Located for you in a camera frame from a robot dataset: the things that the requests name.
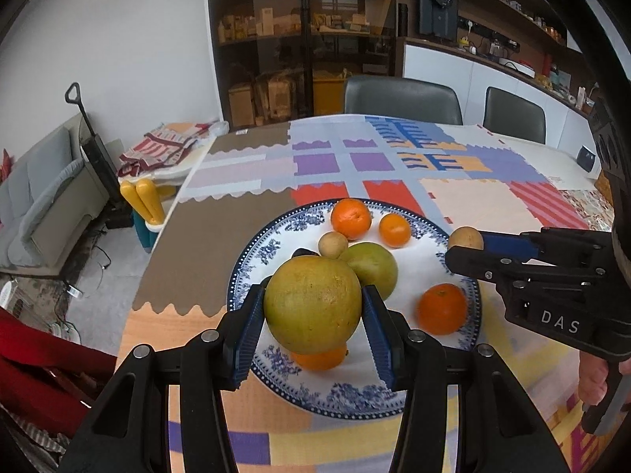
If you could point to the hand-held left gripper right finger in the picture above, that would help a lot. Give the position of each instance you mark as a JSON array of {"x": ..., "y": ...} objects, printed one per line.
[{"x": 379, "y": 340}]

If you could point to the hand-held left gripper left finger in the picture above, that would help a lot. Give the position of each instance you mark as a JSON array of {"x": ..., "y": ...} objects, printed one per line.
[{"x": 246, "y": 345}]

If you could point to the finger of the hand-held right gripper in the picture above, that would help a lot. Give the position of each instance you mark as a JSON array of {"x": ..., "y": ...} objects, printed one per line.
[
  {"x": 473, "y": 261},
  {"x": 503, "y": 244}
]

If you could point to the brown speckled round fruit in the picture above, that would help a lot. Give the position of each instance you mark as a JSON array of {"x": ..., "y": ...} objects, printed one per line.
[{"x": 466, "y": 237}]

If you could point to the blue and white plate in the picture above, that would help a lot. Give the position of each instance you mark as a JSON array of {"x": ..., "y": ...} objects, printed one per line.
[{"x": 421, "y": 263}]

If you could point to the orange tangerine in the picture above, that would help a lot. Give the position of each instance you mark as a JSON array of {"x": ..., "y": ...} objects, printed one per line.
[
  {"x": 350, "y": 218},
  {"x": 442, "y": 308},
  {"x": 320, "y": 360},
  {"x": 395, "y": 230}
]

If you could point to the large green citrus fruit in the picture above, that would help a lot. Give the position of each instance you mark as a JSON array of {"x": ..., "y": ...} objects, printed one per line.
[{"x": 375, "y": 266}]

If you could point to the large yellowish citrus fruit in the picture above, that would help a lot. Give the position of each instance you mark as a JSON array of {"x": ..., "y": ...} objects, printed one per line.
[{"x": 312, "y": 305}]

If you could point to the small tan round fruit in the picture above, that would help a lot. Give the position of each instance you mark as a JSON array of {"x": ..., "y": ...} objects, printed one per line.
[{"x": 331, "y": 245}]

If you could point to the small dark round fruit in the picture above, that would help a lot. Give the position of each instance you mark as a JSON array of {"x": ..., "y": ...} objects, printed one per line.
[{"x": 303, "y": 253}]

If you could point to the person's right hand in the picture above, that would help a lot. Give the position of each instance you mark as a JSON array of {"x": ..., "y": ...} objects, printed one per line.
[{"x": 591, "y": 377}]

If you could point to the small black gadget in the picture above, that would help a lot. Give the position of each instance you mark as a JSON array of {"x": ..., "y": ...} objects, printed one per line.
[{"x": 586, "y": 158}]

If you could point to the grey dining chair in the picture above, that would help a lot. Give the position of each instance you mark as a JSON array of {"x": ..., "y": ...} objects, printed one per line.
[
  {"x": 399, "y": 98},
  {"x": 515, "y": 113}
]

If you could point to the white lower cabinet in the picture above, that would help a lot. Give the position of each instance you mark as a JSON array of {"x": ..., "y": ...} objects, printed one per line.
[{"x": 443, "y": 66}]

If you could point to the red garment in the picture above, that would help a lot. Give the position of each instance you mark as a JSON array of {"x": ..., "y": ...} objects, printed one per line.
[{"x": 39, "y": 369}]

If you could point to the red striped cloth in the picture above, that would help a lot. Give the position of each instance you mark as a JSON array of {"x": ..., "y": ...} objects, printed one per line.
[{"x": 157, "y": 150}]

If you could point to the yellow box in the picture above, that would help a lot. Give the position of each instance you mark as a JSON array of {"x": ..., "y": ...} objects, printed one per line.
[{"x": 328, "y": 94}]

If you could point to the grey striped cloth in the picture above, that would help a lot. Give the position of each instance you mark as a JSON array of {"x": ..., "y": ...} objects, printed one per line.
[{"x": 29, "y": 433}]

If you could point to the black upright vacuum cleaner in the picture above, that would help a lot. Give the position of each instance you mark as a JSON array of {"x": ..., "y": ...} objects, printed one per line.
[{"x": 101, "y": 157}]

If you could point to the cardboard box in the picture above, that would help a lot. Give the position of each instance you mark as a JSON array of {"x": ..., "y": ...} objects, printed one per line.
[
  {"x": 240, "y": 104},
  {"x": 278, "y": 98}
]

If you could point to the black coffee machine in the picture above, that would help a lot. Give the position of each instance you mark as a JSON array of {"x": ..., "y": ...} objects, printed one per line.
[{"x": 437, "y": 10}]

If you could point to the black thermos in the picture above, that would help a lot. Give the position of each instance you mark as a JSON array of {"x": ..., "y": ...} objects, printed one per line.
[{"x": 403, "y": 20}]

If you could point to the grey sofa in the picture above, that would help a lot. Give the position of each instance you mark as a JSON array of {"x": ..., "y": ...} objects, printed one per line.
[{"x": 44, "y": 177}]

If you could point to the glass door cabinet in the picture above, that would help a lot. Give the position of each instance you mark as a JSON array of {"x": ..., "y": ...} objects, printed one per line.
[{"x": 300, "y": 34}]

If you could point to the wooden wall shelf unit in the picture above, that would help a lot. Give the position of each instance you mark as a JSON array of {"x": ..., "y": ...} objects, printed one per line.
[{"x": 493, "y": 10}]

